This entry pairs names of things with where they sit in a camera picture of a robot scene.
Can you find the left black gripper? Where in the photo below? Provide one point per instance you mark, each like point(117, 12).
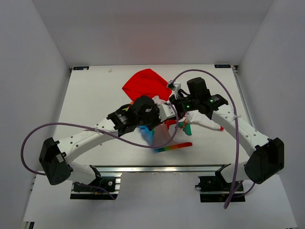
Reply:
point(155, 109)

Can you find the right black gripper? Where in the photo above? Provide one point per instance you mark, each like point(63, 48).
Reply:
point(176, 103)

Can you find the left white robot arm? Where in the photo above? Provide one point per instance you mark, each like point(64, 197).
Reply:
point(57, 157)

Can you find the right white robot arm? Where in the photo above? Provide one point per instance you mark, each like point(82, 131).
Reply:
point(266, 156)

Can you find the right blue corner label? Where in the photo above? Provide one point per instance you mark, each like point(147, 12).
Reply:
point(220, 66)

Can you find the blue corner label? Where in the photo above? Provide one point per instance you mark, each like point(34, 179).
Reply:
point(80, 68)
point(220, 66)

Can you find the left blue corner label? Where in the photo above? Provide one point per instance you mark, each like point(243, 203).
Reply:
point(80, 68)

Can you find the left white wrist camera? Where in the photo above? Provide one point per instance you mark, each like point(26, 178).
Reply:
point(166, 112)

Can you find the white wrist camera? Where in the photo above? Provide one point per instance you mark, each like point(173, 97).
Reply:
point(166, 112)
point(175, 87)

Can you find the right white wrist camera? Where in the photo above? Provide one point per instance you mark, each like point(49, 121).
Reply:
point(175, 87)

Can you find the aluminium table front rail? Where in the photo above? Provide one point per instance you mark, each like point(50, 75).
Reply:
point(144, 169)

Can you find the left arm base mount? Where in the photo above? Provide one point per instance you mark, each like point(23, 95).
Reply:
point(101, 188)

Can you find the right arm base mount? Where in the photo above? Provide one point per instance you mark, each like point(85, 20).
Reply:
point(213, 188)

